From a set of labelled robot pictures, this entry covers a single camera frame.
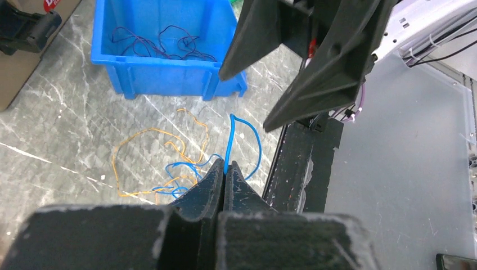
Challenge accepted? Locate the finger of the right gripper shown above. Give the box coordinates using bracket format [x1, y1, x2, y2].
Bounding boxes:
[219, 1, 298, 81]
[263, 1, 395, 132]

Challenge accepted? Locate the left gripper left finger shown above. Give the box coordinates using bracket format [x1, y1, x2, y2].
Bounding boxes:
[1, 159, 224, 269]

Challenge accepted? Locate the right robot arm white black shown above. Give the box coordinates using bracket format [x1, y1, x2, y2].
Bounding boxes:
[219, 1, 476, 132]

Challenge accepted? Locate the tan open toolbox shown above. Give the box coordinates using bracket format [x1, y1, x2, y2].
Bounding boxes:
[1, 0, 80, 112]

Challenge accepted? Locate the purple thin cable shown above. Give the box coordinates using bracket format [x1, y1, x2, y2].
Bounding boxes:
[110, 25, 218, 62]

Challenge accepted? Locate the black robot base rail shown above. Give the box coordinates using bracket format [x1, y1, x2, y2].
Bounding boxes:
[262, 116, 344, 213]

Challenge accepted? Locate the blue plastic bin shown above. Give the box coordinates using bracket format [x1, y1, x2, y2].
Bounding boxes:
[91, 1, 248, 101]

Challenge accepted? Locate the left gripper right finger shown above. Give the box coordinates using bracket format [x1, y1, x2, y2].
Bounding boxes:
[216, 162, 380, 269]

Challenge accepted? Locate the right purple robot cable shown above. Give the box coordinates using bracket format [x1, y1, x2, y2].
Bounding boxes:
[330, 83, 368, 124]

